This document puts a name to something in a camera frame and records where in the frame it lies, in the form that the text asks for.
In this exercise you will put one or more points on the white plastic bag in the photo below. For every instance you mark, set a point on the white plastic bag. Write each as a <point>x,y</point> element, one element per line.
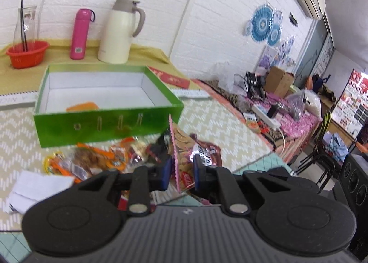
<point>312,102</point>

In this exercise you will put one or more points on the grey plastic bag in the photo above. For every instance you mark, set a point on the grey plastic bag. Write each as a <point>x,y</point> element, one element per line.
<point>296,104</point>

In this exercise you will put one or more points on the white wall pipe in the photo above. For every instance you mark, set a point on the white wall pipe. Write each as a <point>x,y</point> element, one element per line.
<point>188,11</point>

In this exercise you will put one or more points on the green cardboard box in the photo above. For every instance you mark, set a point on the green cardboard box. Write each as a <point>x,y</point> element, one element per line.
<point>100,127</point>

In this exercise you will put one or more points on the red plastic basket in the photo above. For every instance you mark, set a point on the red plastic basket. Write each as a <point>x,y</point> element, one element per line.
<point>27,56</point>

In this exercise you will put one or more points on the black snack packet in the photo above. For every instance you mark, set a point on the black snack packet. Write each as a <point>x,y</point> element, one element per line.
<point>157,149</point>

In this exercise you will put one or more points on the long white power strip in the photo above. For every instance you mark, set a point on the long white power strip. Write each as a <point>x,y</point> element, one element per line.
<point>263,116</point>

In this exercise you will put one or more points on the flat orange snack packet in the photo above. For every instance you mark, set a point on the flat orange snack packet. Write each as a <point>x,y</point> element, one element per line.
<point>83,106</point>

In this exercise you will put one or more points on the small blue round wall decoration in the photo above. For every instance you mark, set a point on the small blue round wall decoration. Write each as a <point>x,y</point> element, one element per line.
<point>274,36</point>

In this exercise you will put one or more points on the red menu board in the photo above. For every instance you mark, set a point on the red menu board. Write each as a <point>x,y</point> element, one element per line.
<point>353,102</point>

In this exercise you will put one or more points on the black wall hook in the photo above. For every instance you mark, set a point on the black wall hook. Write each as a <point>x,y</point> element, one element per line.
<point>292,18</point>

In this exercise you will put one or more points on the black speaker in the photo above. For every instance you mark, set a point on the black speaker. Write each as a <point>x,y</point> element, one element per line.
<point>353,179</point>

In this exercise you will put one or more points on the pink-edged biscuit packet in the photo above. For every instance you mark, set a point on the pink-edged biscuit packet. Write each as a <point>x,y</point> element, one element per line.
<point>181,150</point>

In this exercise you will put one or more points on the clear nut snack packet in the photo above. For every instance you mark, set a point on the clear nut snack packet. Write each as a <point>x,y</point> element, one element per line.
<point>86,161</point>

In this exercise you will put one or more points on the brown cardboard box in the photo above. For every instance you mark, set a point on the brown cardboard box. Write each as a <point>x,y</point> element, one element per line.
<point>279,80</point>

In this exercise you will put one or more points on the clear plastic bag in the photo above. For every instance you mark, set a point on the clear plastic bag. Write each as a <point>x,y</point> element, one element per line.
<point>224,76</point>

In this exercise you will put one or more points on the yellow cloth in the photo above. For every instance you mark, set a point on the yellow cloth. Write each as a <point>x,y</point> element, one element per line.
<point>57,56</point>

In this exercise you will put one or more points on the purple wall poster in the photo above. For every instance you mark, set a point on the purple wall poster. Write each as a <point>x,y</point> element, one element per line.
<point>269,57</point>

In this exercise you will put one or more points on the red envelope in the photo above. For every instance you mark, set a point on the red envelope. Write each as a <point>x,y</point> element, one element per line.
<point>169,77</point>

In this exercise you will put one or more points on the large blue round wall decoration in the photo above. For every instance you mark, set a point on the large blue round wall decoration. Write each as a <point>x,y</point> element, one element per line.
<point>260,22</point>

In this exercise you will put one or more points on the black power adapter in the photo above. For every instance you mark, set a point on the black power adapter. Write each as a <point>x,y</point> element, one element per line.
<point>273,112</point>

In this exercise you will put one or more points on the cream thermos jug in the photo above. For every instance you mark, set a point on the cream thermos jug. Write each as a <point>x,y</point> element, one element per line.
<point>115,35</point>

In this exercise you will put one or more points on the white paper napkin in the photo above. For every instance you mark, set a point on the white paper napkin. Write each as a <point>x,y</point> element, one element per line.
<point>31,191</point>

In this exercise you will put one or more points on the brown chocolate packet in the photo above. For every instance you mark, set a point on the brown chocolate packet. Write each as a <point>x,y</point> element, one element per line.
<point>211,155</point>

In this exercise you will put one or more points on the orange-edged clear snack packet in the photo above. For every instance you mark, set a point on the orange-edged clear snack packet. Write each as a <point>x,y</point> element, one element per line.
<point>54,165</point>

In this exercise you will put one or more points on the pink floral tablecloth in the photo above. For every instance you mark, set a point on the pink floral tablecloth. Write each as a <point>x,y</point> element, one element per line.
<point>290,126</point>

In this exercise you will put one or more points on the red and white snack packet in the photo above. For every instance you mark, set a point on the red and white snack packet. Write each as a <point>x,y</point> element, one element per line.
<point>137,150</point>

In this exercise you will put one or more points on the beige chevron tablecloth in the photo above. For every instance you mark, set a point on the beige chevron tablecloth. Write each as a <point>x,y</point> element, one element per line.
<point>218,116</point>

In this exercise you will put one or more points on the black chopstick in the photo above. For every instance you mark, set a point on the black chopstick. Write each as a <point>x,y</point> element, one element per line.
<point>25,37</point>
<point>22,11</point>

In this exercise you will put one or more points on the black electronic device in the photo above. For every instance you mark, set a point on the black electronic device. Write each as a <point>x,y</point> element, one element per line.
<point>254,83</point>

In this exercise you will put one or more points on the pink thermos bottle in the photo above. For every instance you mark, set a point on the pink thermos bottle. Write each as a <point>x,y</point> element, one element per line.
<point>79,33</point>

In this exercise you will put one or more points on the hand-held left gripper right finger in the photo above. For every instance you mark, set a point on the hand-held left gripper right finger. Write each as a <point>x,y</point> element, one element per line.
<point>197,171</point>

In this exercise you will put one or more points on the clear glass carafe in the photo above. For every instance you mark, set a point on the clear glass carafe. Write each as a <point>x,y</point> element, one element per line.
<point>31,21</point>

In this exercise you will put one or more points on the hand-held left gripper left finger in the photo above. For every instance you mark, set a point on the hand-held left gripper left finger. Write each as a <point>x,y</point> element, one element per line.
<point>166,172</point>

